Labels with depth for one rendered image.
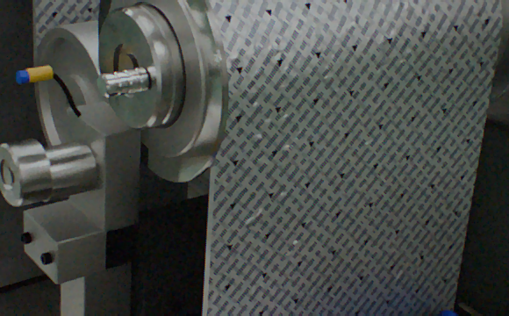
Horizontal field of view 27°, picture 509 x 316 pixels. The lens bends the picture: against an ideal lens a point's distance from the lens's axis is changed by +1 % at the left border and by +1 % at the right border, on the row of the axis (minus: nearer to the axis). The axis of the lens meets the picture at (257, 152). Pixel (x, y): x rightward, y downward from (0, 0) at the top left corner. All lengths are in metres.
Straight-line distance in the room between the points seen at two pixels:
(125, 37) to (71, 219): 0.14
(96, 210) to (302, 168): 0.14
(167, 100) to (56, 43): 0.19
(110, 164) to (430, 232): 0.25
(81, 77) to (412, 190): 0.25
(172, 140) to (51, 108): 0.20
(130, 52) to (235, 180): 0.10
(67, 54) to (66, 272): 0.17
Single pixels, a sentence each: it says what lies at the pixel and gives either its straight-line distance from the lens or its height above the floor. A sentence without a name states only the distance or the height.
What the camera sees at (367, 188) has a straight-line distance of 0.72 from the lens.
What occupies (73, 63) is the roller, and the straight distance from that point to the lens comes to 0.78.
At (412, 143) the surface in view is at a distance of 0.73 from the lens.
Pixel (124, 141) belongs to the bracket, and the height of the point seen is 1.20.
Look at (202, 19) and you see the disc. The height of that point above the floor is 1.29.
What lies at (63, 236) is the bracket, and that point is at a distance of 0.69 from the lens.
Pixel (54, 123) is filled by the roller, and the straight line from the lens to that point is 0.83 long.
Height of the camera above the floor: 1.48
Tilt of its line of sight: 25 degrees down
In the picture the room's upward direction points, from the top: 4 degrees clockwise
